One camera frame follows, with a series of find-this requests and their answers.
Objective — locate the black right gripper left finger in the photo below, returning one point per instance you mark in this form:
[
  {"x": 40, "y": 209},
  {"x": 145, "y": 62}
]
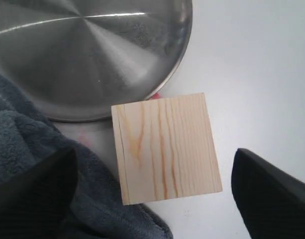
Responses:
[{"x": 34, "y": 203}]

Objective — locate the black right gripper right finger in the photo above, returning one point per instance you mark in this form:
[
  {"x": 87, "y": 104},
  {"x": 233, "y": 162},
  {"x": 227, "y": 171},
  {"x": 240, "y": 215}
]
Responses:
[{"x": 270, "y": 201}]

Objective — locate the blue-grey fleece towel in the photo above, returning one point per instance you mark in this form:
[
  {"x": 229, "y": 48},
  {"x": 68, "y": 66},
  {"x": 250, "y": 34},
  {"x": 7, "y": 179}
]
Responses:
[{"x": 96, "y": 212}]

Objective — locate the light wooden cube block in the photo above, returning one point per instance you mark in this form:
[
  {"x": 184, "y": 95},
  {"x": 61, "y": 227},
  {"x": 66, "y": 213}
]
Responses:
[{"x": 165, "y": 149}]

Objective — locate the round stainless steel plate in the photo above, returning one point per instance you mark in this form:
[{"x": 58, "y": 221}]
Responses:
[{"x": 74, "y": 59}]

